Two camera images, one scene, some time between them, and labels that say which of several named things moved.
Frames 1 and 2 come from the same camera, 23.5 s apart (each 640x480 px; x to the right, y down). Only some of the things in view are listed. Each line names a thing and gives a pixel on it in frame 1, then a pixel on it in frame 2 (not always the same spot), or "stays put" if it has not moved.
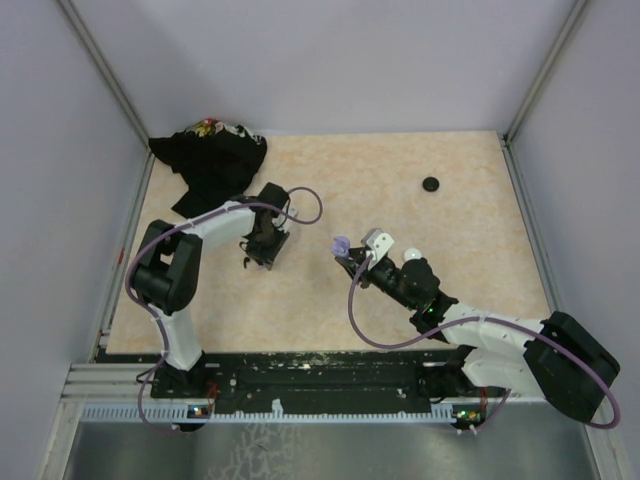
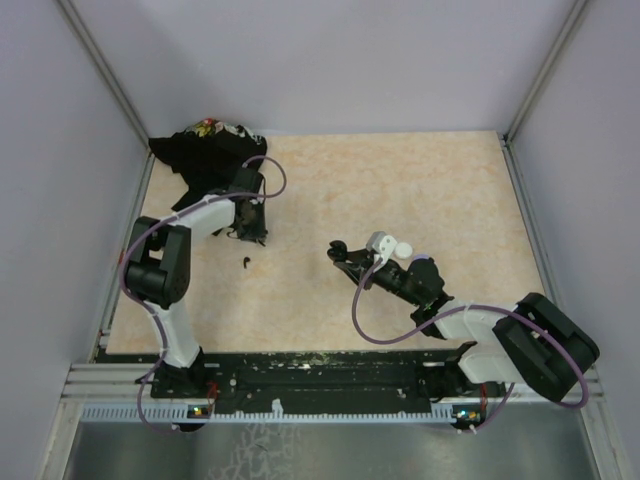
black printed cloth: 214,159 stays put
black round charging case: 430,184 to 338,250
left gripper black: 267,256 to 259,231
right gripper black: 354,254 stays put
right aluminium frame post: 566,31 stays put
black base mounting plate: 317,382 stays put
